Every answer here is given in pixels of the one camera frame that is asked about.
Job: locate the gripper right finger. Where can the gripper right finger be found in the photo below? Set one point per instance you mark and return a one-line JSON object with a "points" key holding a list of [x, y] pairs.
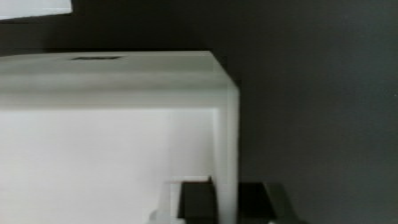
{"points": [[263, 204]]}

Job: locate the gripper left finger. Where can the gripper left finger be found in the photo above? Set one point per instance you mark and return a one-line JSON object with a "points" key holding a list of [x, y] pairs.
{"points": [[198, 203]]}

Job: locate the white drawer cabinet box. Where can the white drawer cabinet box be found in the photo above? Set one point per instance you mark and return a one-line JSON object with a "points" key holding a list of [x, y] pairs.
{"points": [[118, 128]]}

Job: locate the fiducial marker sheet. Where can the fiducial marker sheet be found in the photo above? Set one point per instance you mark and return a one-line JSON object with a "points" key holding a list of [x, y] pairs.
{"points": [[31, 8]]}

